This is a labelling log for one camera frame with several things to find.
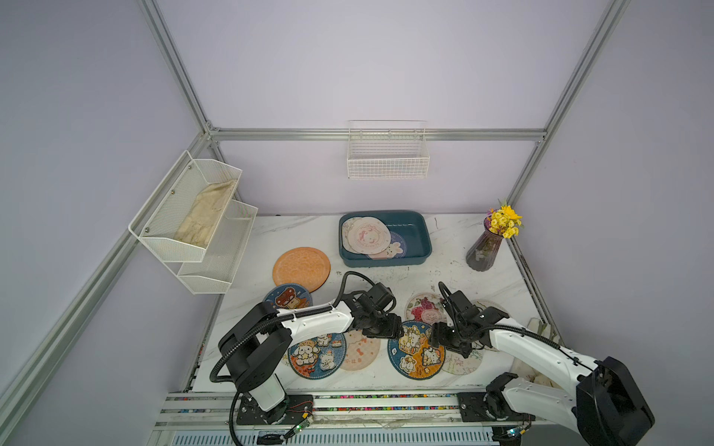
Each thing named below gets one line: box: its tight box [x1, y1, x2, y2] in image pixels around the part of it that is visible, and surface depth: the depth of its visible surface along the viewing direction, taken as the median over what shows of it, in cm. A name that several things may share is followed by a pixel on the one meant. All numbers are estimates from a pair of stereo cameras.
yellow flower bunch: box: [489, 205, 523, 239], surface depth 88 cm
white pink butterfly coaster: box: [441, 348, 483, 376], surface depth 83 cm
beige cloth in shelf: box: [173, 178, 238, 249], surface depth 81 cm
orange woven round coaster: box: [272, 246, 331, 294], surface depth 104 cm
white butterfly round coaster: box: [342, 216, 359, 254], surface depth 113 cm
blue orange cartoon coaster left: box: [287, 332, 348, 381], surface depth 84 cm
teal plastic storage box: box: [338, 209, 433, 267], surface depth 111 cm
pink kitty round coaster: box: [347, 216, 392, 256], surface depth 113 cm
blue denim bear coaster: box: [262, 283, 314, 310], surface depth 97 cm
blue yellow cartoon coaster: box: [386, 320, 447, 381], surface depth 84 cm
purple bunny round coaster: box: [368, 230, 407, 260], surface depth 110 cm
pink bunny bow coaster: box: [340, 328, 382, 371], surface depth 85 cm
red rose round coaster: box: [405, 292, 448, 326], surface depth 95 cm
